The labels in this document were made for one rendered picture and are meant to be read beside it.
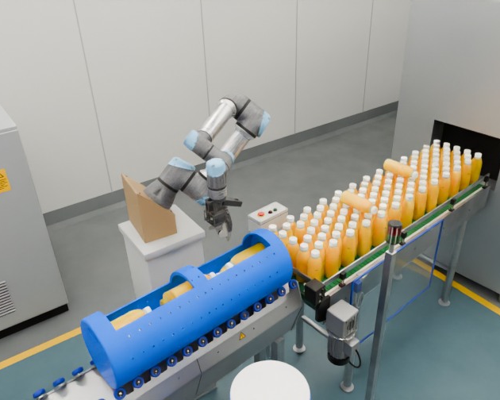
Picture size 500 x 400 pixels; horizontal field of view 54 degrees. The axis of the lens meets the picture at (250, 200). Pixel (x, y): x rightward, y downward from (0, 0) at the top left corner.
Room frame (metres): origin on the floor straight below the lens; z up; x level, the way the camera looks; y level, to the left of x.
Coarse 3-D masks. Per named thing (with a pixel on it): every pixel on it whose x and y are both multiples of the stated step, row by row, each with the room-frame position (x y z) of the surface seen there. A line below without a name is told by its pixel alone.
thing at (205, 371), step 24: (288, 288) 1.78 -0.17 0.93; (288, 312) 1.70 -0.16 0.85; (240, 336) 1.53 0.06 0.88; (264, 336) 1.62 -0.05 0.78; (216, 360) 1.42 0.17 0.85; (240, 360) 1.57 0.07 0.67; (72, 384) 1.27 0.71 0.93; (96, 384) 1.26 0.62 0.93; (168, 384) 1.29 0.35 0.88; (192, 384) 1.36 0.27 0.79
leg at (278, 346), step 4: (276, 340) 1.73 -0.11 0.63; (280, 340) 1.73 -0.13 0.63; (272, 344) 1.74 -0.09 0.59; (276, 344) 1.71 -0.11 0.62; (280, 344) 1.72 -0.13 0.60; (272, 348) 1.74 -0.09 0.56; (276, 348) 1.72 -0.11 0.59; (280, 348) 1.73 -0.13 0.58; (272, 352) 1.74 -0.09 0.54; (276, 352) 1.72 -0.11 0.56; (280, 352) 1.73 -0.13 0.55; (272, 356) 1.74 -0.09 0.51; (276, 356) 1.72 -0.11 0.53; (280, 356) 1.73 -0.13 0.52; (276, 360) 1.72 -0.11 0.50; (280, 360) 1.73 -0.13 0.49
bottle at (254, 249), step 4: (256, 244) 1.84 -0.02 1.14; (260, 244) 1.84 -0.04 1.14; (248, 248) 1.81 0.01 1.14; (252, 248) 1.81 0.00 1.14; (256, 248) 1.81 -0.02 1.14; (260, 248) 1.82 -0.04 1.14; (264, 248) 1.82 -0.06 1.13; (240, 252) 1.78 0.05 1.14; (244, 252) 1.78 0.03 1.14; (248, 252) 1.78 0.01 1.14; (252, 252) 1.79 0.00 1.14; (256, 252) 1.79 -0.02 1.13; (236, 256) 1.76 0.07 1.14; (240, 256) 1.75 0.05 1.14; (244, 256) 1.76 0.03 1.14; (248, 256) 1.76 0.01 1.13; (232, 260) 1.74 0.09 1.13; (236, 260) 1.74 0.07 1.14; (240, 260) 1.74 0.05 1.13
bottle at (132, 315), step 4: (128, 312) 1.43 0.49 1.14; (132, 312) 1.42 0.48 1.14; (136, 312) 1.42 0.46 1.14; (140, 312) 1.43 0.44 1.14; (144, 312) 1.44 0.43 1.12; (124, 316) 1.40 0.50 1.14; (128, 316) 1.40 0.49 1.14; (132, 316) 1.40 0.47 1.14; (136, 316) 1.40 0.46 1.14; (140, 316) 1.41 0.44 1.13; (116, 320) 1.38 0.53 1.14; (120, 320) 1.38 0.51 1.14; (124, 320) 1.38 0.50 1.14; (128, 320) 1.38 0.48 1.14; (132, 320) 1.39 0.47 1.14; (112, 324) 1.36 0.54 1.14; (116, 324) 1.36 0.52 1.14; (120, 324) 1.36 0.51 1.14; (124, 324) 1.37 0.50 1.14; (116, 328) 1.35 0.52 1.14; (120, 328) 1.35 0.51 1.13
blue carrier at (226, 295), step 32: (224, 256) 1.81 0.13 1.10; (256, 256) 1.66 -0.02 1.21; (288, 256) 1.71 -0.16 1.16; (160, 288) 1.59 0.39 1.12; (224, 288) 1.50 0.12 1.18; (256, 288) 1.57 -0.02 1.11; (96, 320) 1.29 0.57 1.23; (160, 320) 1.32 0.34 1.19; (192, 320) 1.37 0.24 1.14; (224, 320) 1.47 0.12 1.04; (96, 352) 1.27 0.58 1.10; (128, 352) 1.21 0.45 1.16; (160, 352) 1.27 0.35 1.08
